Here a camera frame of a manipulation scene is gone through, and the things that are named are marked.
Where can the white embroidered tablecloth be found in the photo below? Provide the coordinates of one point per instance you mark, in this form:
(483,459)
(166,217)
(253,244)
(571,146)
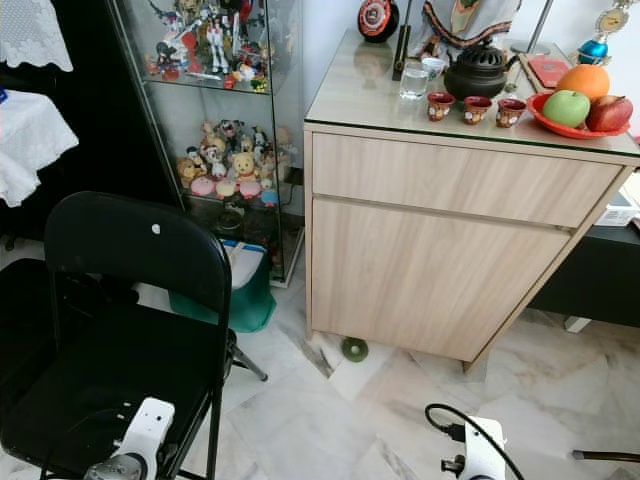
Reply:
(35,140)

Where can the black folding chair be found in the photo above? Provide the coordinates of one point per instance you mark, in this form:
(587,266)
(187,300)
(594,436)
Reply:
(140,250)

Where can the white lace cloth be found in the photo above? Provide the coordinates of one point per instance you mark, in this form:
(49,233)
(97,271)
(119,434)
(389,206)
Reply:
(30,30)

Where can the yellow bear figurine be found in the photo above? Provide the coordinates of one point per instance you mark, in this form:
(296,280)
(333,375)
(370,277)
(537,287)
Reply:
(244,165)

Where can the glass display cabinet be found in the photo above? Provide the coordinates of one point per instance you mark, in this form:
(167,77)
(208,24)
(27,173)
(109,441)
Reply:
(220,110)

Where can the green bin with white bag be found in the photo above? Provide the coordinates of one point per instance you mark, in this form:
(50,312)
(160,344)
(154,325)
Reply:
(253,305)

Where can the white robot toy figure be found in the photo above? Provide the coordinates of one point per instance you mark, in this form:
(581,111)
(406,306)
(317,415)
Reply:
(218,40)

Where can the small green disc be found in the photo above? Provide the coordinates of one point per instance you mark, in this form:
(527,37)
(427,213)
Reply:
(354,349)

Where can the round red black ornament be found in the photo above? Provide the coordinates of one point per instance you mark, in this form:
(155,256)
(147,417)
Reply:
(377,18)

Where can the light wooden cabinet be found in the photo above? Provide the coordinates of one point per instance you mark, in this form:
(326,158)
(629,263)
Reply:
(440,270)

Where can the clear drinking glass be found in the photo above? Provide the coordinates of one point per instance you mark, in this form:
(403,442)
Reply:
(413,84)

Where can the dark upright stand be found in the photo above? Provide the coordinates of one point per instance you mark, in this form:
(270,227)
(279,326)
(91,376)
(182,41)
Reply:
(402,50)

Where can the small red patterned cup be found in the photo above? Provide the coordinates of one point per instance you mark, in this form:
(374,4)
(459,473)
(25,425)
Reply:
(476,111)
(441,107)
(511,113)

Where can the small white cup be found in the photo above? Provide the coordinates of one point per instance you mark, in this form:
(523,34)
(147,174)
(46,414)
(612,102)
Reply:
(433,67)

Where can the black cast iron teapot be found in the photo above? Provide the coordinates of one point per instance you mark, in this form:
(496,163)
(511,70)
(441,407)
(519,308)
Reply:
(478,75)

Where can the statue with draped cloth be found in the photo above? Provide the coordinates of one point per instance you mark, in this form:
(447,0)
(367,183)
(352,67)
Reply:
(470,22)

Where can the red fruit plate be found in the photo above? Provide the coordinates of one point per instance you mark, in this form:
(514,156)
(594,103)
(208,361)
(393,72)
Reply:
(555,131)

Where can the flat red box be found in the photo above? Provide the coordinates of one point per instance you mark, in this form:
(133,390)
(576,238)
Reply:
(549,71)

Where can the green apple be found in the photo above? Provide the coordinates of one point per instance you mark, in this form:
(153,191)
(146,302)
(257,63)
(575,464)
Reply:
(567,108)

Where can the orange fruit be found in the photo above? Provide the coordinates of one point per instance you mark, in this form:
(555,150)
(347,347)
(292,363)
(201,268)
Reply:
(584,80)

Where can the blue ball ornament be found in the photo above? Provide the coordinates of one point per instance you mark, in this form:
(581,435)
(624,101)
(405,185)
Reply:
(592,50)

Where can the dark red fruit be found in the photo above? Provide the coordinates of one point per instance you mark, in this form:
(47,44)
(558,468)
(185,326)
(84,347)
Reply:
(610,114)

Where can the small white box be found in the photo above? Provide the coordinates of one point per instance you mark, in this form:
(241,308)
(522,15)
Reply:
(622,205)

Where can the dark thin rod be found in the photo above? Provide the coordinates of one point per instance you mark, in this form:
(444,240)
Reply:
(605,456)

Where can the small gold clock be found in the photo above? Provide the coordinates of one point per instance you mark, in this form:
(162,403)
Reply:
(612,20)

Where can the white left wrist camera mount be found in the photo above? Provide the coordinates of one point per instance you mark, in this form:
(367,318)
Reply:
(148,425)

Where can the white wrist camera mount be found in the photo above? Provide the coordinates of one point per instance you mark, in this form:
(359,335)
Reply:
(485,450)
(148,425)

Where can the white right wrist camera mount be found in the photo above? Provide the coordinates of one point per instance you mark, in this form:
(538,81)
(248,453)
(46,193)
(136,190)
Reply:
(485,450)

